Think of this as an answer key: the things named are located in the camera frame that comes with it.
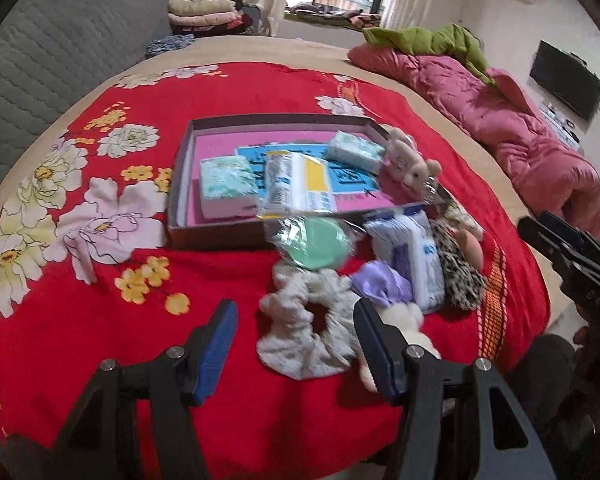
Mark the shallow cardboard box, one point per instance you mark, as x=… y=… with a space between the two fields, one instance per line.
x=215 y=145

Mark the white plush toy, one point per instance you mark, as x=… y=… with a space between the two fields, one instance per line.
x=410 y=320

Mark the beige bed sheet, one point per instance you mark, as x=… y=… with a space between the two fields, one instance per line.
x=280 y=50

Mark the green powder puff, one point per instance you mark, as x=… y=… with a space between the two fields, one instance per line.
x=312 y=242

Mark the pink quilt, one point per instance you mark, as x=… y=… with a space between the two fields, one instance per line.
x=480 y=105

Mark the beige makeup sponge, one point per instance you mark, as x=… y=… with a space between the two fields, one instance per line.
x=469 y=246

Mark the cream flower scrunchie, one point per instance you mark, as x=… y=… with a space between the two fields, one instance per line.
x=460 y=215

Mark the yellow white tissue packet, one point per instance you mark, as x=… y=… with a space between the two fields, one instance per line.
x=300 y=185

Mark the white floral scrunchie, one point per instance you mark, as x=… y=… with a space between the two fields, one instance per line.
x=290 y=300

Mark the leopard print scrunchie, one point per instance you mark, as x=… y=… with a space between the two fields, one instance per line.
x=460 y=275

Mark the dark patterned sill blanket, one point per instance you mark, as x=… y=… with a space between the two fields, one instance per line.
x=330 y=15

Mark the small green tissue pack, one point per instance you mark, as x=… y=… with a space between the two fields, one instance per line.
x=355 y=150

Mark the purple scrunchie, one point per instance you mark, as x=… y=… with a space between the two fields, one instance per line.
x=380 y=282

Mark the large green tissue pack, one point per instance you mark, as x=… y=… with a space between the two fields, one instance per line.
x=227 y=180

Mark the stack of folded blankets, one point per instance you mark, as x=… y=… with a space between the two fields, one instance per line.
x=205 y=10

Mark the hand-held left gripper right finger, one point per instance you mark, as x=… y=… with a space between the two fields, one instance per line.
x=375 y=355

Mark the white television cabinet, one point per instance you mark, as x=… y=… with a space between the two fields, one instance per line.
x=560 y=125

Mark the red floral blanket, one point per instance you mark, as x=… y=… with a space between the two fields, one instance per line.
x=105 y=310

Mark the blue patterned cloth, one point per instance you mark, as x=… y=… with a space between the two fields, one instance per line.
x=170 y=45

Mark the beige plush rabbit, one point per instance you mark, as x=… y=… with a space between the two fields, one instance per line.
x=410 y=170

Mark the grey quilted headboard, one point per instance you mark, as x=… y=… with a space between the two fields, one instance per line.
x=55 y=50

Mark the blue white tissue packet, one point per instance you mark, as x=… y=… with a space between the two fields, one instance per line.
x=415 y=255

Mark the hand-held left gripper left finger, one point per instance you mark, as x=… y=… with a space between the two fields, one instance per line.
x=217 y=350

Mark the green blanket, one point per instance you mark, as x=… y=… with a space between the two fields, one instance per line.
x=415 y=40

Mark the black television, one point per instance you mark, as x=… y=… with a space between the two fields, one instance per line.
x=565 y=80

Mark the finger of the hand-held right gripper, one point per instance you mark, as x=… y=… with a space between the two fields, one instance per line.
x=547 y=240
x=582 y=240

